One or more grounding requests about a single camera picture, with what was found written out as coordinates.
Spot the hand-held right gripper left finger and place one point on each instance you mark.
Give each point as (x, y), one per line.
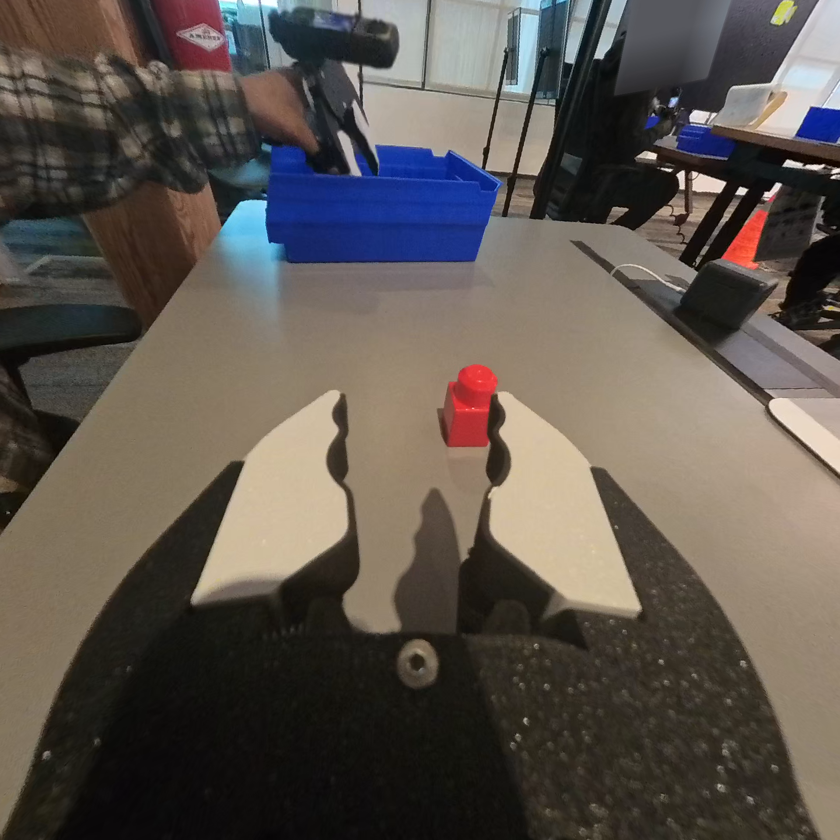
(275, 518)

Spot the white curved object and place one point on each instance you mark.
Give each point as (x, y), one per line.
(748, 105)

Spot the yellow sticky note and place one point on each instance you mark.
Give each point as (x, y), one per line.
(784, 12)

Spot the black acoustic panel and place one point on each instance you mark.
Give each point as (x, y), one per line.
(741, 52)

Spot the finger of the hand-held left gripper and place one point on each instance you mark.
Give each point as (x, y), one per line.
(361, 148)

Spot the red single-stud mega block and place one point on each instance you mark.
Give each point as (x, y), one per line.
(467, 420)

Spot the red fire extinguisher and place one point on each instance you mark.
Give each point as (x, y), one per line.
(197, 33)

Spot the orange traffic cone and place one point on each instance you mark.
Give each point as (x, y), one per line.
(748, 239)

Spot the black office chair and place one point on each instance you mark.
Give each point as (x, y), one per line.
(59, 334)

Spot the small blue bin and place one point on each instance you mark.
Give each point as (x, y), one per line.
(819, 124)
(705, 141)

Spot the grey adapter box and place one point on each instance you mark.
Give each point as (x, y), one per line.
(725, 295)

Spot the blue plastic bin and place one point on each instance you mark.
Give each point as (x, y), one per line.
(380, 216)

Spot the black tripod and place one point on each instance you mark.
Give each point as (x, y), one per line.
(499, 105)
(523, 131)

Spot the wooden pillar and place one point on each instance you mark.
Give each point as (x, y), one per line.
(164, 249)

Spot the person's left hand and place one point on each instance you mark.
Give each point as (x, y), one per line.
(279, 108)

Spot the wooden office desk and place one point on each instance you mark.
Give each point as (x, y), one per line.
(787, 154)

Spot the person's left forearm plaid sleeve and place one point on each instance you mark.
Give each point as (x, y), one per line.
(111, 124)

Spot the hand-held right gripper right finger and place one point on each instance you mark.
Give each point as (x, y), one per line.
(558, 525)

